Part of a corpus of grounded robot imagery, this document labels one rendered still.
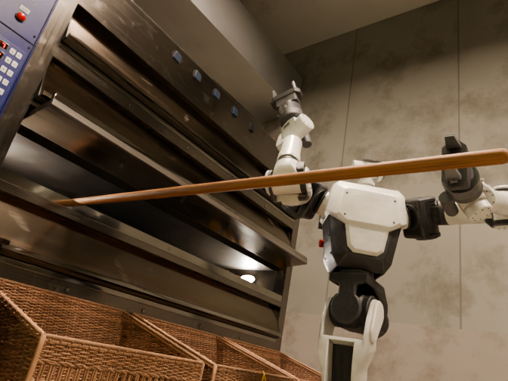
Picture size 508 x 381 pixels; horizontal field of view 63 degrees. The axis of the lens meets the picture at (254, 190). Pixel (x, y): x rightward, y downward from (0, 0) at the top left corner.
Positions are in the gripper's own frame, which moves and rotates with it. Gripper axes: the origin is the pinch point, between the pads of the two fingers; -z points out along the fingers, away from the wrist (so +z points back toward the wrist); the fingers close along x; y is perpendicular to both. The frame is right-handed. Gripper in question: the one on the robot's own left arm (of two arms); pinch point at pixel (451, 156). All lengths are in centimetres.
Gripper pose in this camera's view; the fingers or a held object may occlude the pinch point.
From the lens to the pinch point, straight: 106.4
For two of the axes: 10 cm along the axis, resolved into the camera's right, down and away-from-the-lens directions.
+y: -8.2, 0.7, 5.7
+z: 5.4, 4.1, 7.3
